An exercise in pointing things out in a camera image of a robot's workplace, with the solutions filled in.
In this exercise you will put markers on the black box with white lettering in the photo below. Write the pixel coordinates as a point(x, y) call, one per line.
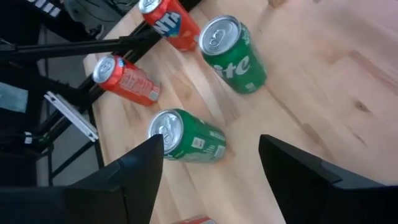
point(18, 21)

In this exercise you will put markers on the silver aluminium bar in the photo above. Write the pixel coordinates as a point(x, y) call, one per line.
point(71, 116)

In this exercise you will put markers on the dark grey round seat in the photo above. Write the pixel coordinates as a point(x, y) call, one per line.
point(93, 14)

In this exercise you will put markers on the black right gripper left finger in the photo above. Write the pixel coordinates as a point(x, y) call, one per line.
point(93, 199)

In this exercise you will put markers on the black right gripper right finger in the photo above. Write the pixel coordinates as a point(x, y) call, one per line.
point(326, 199)

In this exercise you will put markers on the red Fanta strawberry can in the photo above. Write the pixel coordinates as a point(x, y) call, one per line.
point(174, 28)
point(133, 82)
point(196, 221)

